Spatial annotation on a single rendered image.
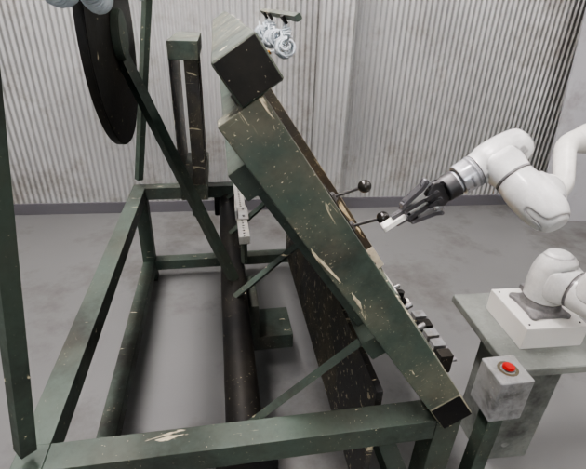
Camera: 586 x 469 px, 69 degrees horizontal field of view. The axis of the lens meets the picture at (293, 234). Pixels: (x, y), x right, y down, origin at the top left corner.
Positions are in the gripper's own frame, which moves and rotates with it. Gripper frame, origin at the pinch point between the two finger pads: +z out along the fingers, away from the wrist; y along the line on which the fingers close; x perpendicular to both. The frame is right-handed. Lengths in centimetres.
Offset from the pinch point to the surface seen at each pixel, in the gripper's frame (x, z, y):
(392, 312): -17.7, 13.5, 12.4
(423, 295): 149, -5, 178
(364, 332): -8.0, 24.6, 23.2
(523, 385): -18, -8, 69
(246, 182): -11.7, 24.6, -37.9
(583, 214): 258, -202, 303
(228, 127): -18, 20, -52
